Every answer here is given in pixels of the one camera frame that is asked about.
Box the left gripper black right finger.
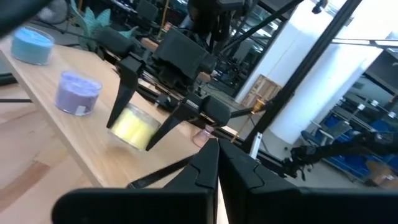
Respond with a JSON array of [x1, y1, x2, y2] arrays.
[[218, 139, 398, 224]]

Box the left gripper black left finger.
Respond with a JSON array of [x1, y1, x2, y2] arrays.
[[51, 138, 220, 224]]

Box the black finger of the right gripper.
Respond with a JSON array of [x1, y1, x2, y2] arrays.
[[95, 26, 147, 129], [145, 95, 233, 151]]

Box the pink glass vase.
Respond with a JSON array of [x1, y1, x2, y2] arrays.
[[192, 124, 216, 149]]

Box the yellow candle jar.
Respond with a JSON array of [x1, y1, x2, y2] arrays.
[[108, 102, 162, 152]]

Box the purple candle jar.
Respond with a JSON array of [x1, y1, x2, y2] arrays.
[[54, 70, 103, 117]]

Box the blue candle jar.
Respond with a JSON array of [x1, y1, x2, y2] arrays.
[[11, 26, 55, 66]]

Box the wooden pallet board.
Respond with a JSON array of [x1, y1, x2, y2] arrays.
[[241, 73, 282, 108]]

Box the blue storage bins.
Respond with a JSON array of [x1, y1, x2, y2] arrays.
[[323, 114, 398, 178]]

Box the cardboard box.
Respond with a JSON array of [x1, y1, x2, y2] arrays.
[[366, 161, 398, 190]]

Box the white building pillar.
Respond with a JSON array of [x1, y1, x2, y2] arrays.
[[236, 0, 396, 146]]

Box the wooden shelf riser black frame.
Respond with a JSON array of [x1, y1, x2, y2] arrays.
[[0, 34, 237, 190]]

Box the black ceiling camera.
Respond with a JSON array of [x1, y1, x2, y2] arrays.
[[312, 0, 329, 15]]

